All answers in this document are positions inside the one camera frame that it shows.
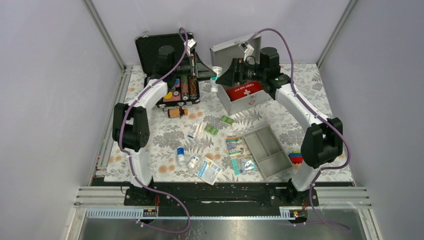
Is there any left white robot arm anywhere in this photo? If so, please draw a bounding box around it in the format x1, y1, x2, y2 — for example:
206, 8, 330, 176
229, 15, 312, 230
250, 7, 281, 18
112, 45, 197, 206

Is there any grey plastic divider tray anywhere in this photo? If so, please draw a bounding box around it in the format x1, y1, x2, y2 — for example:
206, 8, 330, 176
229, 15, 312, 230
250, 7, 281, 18
242, 124, 294, 180

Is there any grey metal medicine box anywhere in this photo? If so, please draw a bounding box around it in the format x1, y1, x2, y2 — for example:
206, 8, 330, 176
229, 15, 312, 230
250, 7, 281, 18
209, 35, 271, 115

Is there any clear bag with teal strip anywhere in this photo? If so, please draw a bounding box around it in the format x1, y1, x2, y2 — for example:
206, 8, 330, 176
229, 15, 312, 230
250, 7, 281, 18
231, 156, 257, 176

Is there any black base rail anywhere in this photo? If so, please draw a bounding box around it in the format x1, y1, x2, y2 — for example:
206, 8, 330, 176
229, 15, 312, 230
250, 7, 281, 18
123, 182, 319, 217

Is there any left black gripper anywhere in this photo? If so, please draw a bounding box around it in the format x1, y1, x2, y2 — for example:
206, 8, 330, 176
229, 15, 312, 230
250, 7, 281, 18
170, 52, 216, 82

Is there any amber medicine bottle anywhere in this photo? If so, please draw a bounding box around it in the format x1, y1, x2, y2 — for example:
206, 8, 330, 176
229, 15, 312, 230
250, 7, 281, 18
167, 108, 189, 118

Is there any colourful block toy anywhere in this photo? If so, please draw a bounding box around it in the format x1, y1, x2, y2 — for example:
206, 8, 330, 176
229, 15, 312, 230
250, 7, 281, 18
288, 151, 303, 165

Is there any white gauze sachet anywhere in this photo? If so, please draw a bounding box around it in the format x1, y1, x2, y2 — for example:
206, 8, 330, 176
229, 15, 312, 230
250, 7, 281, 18
194, 158, 223, 186

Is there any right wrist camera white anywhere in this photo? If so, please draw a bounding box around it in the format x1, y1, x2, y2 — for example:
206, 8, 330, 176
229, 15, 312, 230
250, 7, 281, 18
238, 41, 255, 61

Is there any small white pill bottle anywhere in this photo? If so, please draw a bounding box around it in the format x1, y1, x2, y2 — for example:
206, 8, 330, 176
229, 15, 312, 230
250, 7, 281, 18
187, 156, 200, 169

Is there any green small box lower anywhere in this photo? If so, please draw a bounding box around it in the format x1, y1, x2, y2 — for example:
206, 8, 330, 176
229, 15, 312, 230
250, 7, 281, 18
204, 124, 219, 136

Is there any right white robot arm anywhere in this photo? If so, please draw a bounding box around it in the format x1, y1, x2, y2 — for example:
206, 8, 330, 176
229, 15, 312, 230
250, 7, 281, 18
216, 47, 343, 206

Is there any floral table mat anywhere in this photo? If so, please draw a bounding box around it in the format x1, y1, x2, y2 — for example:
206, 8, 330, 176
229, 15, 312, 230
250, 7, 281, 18
104, 63, 354, 183

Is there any green small box upper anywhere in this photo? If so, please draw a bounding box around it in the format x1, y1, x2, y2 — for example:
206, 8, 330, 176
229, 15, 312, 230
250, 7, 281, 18
220, 115, 235, 126

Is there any red first aid pouch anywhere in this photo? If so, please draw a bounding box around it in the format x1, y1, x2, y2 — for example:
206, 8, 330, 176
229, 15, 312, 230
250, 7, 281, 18
226, 81, 263, 101

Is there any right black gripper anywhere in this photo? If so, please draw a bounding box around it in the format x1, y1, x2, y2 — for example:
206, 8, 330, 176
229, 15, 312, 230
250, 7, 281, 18
215, 58, 267, 88

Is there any white tube bottle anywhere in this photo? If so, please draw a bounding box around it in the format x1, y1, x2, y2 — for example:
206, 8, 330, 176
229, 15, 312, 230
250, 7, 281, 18
209, 66, 222, 93

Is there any black poker chip case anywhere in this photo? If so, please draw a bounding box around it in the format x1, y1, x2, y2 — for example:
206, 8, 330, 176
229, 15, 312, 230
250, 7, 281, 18
135, 32, 200, 108

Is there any green small box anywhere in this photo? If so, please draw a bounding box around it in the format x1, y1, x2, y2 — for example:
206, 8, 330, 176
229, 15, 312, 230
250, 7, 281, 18
220, 115, 235, 126
204, 124, 219, 136

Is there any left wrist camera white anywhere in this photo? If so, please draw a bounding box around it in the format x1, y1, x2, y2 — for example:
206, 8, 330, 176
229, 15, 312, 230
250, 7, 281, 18
184, 38, 197, 57

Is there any white blue pill bottle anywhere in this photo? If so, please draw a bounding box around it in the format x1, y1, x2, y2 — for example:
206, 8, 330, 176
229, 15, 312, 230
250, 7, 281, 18
176, 146, 186, 166

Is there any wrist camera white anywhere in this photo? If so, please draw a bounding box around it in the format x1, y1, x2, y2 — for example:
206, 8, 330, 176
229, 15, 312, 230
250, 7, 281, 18
238, 41, 255, 61
184, 38, 197, 57

